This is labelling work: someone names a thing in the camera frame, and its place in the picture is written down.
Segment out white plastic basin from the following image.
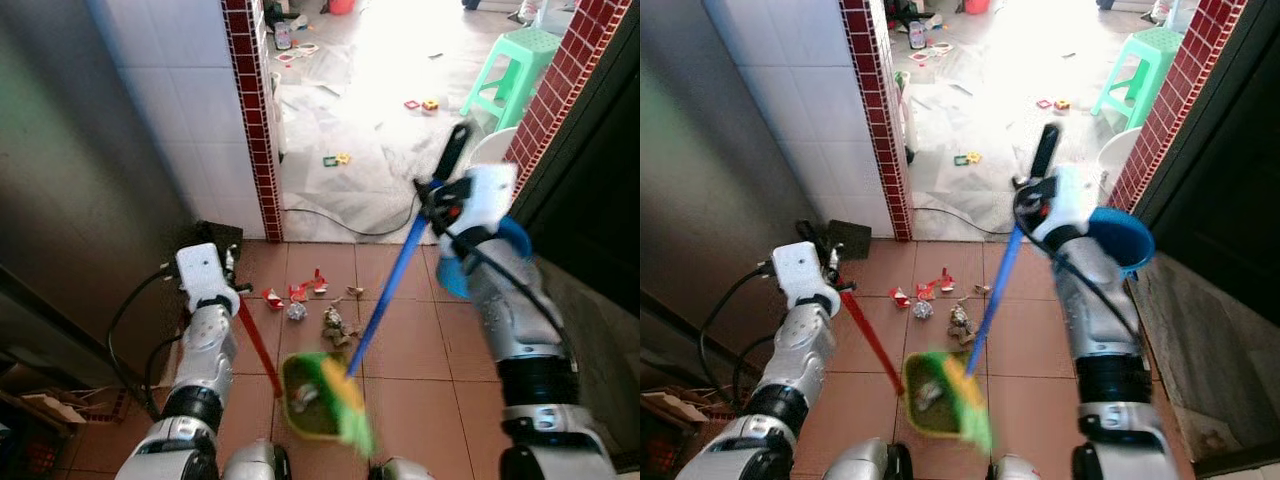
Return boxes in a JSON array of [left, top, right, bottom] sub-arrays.
[[1095, 127, 1143, 196], [465, 127, 521, 171]]

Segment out silver robot left leg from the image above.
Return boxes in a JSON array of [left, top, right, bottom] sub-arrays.
[[222, 440, 293, 480], [825, 438, 913, 480]]

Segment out blue handled green broom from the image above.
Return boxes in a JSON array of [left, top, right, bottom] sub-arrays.
[[925, 122, 1063, 456], [300, 120, 473, 459]]

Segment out green plastic stool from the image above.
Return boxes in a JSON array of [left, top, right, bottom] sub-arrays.
[[1090, 28, 1186, 131], [460, 28, 563, 136]]

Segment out silver robot leg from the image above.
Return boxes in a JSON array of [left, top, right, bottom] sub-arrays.
[[825, 438, 913, 480], [222, 440, 293, 480], [370, 457, 436, 480], [990, 455, 1046, 480]]

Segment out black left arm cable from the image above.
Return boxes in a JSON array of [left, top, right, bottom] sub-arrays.
[[105, 262, 186, 396], [697, 262, 776, 401]]

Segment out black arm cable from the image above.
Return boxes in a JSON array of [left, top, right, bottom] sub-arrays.
[[1012, 195, 1146, 346], [430, 210, 579, 363], [697, 262, 776, 401], [105, 262, 186, 396]]

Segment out thin black floor cable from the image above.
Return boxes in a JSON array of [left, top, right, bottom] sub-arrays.
[[283, 195, 426, 239], [912, 205, 1021, 241]]

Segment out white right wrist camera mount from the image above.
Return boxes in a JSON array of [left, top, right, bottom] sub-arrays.
[[440, 165, 519, 236], [1030, 165, 1106, 246]]

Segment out blue plastic bucket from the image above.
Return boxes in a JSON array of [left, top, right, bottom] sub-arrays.
[[1085, 205, 1156, 279], [436, 215, 534, 301]]

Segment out silver robot right leg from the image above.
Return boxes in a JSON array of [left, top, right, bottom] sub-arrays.
[[370, 457, 436, 480], [990, 455, 1046, 480]]

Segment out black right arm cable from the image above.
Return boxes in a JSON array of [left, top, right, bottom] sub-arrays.
[[1012, 195, 1146, 346], [430, 210, 579, 363]]

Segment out brown cardboard pieces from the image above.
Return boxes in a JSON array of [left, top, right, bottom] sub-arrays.
[[640, 385, 741, 431], [0, 360, 111, 441]]

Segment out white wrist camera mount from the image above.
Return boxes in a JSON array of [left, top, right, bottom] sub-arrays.
[[175, 243, 241, 316], [1030, 165, 1106, 246], [440, 165, 519, 236], [772, 241, 839, 313]]

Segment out red handled green dustpan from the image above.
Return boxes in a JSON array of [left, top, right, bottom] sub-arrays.
[[236, 296, 351, 443], [840, 290, 976, 441]]

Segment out crumpled grey brown trash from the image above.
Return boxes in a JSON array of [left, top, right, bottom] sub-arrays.
[[948, 303, 979, 346], [320, 308, 363, 349]]

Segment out black square plate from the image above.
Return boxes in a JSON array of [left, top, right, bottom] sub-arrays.
[[825, 220, 873, 263], [195, 220, 244, 263]]

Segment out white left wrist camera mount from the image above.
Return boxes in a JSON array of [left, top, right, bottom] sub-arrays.
[[175, 243, 241, 316], [772, 241, 839, 313]]

